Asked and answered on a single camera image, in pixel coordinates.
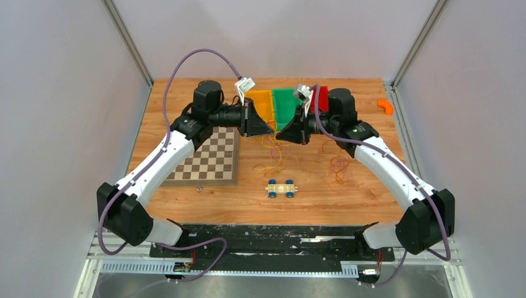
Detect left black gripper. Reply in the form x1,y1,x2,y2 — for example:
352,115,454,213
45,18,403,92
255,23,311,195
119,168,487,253
208,97,274,137

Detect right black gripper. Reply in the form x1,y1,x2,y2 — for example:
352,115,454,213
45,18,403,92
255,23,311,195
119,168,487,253
277,102,339,145

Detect yellow thin cable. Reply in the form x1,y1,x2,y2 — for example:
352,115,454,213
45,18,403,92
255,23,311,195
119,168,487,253
251,135,329,182

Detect orange thin cable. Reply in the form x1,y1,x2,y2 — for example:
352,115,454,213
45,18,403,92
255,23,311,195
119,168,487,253
251,137,352,186

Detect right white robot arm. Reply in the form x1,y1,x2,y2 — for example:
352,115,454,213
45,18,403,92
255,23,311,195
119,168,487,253
277,84,455,261

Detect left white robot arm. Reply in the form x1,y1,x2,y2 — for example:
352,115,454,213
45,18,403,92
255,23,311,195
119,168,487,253
96,78,274,257

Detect yellow plastic bin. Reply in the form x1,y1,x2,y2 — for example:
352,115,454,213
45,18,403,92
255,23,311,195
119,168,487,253
246,89,276,129

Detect green plastic bin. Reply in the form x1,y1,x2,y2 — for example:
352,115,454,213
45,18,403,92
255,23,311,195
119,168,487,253
272,88,301,131

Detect red plastic bin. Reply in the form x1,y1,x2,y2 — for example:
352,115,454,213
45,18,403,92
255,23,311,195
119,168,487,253
310,86,329,114

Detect wooden chessboard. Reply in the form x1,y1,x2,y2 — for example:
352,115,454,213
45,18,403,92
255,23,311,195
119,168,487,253
162,127,239,187

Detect wooden toy car blue wheels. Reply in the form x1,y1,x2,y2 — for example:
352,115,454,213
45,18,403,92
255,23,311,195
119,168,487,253
265,179,298,198

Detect orange curved plastic piece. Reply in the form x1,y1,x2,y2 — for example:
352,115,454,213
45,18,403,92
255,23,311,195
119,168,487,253
377,99,394,115

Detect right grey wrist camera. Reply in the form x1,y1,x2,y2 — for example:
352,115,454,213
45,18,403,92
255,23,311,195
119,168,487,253
293,84,314,117

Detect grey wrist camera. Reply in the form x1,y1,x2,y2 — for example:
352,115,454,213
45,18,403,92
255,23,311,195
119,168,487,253
234,77,256,106
293,84,314,117

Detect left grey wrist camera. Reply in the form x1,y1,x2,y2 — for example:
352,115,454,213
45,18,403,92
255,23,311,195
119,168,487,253
234,77,256,106

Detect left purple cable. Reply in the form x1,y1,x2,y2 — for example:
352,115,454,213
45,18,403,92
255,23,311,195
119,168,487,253
97,48,243,284

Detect right aluminium frame post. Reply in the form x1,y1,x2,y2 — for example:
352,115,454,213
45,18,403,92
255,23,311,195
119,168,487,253
391,0,449,89

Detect aluminium frame post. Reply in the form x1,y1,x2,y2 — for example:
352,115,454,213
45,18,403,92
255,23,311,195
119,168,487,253
101,0,154,89
391,0,449,89

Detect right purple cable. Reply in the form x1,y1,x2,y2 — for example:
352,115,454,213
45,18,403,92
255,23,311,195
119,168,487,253
310,84,452,288

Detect slotted grey cable duct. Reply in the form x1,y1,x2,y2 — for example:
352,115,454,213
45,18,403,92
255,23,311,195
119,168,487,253
100,260,359,278

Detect left aluminium frame post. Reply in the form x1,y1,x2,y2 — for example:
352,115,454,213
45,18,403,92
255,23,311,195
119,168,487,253
101,0,154,89

